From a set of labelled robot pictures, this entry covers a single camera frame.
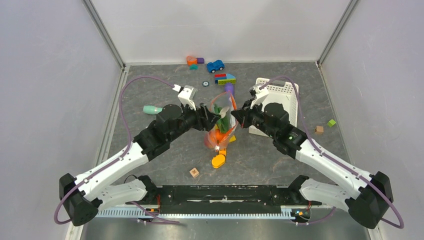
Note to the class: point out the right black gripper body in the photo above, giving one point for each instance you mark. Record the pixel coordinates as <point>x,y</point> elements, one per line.
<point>254,116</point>

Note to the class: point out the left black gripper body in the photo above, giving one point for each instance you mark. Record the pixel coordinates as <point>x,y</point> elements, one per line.
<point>199,122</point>

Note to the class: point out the long green cucumber toy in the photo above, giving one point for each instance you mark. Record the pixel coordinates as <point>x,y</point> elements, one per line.
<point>223,123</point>

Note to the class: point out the orange pumpkin toy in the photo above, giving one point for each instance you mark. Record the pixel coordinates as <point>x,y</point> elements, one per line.
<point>215,138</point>

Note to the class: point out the clear zip bag orange zipper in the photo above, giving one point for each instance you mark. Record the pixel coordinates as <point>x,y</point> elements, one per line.
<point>225,99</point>

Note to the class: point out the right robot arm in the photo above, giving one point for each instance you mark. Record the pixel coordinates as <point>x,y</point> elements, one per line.
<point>365,196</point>

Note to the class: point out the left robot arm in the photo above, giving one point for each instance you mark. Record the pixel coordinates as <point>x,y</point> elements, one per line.
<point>85,195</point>

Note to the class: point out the yellow brick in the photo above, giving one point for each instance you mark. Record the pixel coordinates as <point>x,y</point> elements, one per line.
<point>232,139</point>

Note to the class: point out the small round badge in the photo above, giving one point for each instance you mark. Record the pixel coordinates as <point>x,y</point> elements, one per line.
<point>206,84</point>

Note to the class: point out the orange brick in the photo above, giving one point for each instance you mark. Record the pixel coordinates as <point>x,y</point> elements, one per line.
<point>223,152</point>

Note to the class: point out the white plastic basket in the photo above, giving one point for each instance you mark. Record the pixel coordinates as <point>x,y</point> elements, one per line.
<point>281,99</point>

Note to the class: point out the multicolour brick stack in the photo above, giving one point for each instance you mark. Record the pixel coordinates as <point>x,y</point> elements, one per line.
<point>224,78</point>

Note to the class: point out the orange oval block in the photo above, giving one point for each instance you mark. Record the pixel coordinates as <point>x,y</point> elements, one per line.
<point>218,161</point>

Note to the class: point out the teal small block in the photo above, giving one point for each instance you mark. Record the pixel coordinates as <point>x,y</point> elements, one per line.
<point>193,67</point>

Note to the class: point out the wooden cube with X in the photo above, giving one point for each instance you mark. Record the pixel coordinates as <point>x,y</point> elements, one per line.
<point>194,172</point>

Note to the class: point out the blue toy car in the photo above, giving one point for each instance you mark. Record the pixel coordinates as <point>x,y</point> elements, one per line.
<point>215,66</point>

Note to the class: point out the purple small block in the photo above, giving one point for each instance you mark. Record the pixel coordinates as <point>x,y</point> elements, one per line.
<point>200,60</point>

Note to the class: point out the small wooden cube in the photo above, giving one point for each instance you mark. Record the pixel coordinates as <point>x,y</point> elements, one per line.
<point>319,130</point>

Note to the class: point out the small green cube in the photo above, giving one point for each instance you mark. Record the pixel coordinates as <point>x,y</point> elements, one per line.
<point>331,123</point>

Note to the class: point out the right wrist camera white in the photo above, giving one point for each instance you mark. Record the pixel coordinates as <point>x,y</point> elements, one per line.
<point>259,92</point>

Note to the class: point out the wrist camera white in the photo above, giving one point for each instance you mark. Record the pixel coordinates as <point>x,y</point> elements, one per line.
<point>185,95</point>
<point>259,92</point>

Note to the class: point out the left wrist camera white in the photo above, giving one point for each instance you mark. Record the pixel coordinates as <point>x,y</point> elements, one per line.
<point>185,95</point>

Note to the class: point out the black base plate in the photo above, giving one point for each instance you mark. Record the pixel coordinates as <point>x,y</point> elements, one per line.
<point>224,199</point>

